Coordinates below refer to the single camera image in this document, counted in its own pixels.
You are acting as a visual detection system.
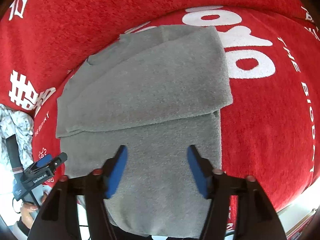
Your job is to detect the grey knit sweater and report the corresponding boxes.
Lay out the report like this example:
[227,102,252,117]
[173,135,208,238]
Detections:
[56,25,233,238]

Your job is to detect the person's left hand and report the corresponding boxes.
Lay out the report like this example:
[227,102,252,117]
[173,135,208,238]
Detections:
[20,202,38,229]

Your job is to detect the white green floral cloth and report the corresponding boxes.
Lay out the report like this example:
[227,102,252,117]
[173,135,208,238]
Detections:
[1,104,34,167]

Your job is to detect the red seat cushion white lettering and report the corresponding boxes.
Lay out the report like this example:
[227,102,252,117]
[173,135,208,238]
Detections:
[33,5,319,209]

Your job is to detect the red back cushion white characters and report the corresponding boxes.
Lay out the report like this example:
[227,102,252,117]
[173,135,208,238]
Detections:
[1,0,319,112]

